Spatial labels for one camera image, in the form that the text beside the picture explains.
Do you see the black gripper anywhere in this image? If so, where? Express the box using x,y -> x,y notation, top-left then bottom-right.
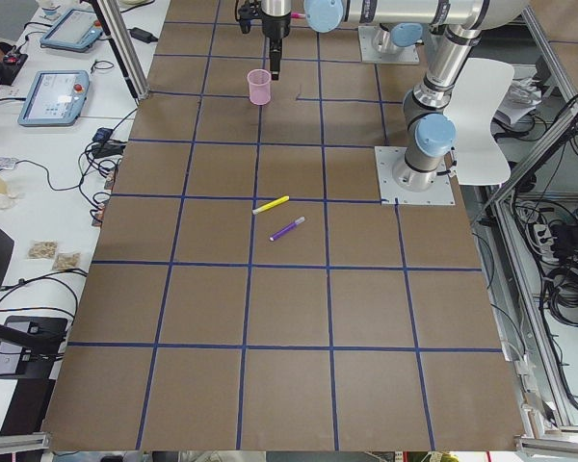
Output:
261,0 -> 291,80

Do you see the pink plastic cup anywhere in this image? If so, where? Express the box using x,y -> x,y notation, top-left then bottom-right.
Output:
247,68 -> 272,106

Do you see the purple highlighter pen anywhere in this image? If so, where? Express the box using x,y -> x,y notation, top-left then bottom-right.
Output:
269,217 -> 305,242

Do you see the black power adapter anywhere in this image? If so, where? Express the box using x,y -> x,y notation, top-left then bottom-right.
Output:
129,27 -> 158,43

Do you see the yellow highlighter pen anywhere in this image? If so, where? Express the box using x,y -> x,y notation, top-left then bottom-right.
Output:
251,195 -> 290,216

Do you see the upper teach pendant tablet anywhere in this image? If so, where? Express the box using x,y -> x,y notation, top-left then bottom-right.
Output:
39,9 -> 103,53

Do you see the teach pendant tablet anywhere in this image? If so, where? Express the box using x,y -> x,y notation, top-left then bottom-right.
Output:
17,70 -> 90,127
39,9 -> 103,53

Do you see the white plastic chair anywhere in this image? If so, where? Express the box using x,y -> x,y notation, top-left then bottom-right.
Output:
444,58 -> 514,186

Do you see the lower teach pendant tablet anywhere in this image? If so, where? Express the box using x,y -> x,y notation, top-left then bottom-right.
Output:
17,70 -> 90,127

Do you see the snack bag right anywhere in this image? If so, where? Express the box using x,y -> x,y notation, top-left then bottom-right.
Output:
52,252 -> 81,270

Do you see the snack bag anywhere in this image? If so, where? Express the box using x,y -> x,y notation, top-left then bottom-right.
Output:
52,252 -> 81,270
27,241 -> 59,260

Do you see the snack bag left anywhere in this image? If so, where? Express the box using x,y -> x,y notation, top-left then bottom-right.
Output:
27,241 -> 59,260

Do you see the black power strip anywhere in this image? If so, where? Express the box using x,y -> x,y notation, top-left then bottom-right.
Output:
550,224 -> 578,251

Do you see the black monitor stand base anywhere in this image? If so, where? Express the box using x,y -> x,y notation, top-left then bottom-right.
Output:
0,316 -> 67,379

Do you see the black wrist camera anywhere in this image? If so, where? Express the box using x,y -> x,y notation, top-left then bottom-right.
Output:
234,0 -> 260,34

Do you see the aluminium frame post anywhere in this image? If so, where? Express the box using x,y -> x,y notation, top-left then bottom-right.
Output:
90,0 -> 149,101

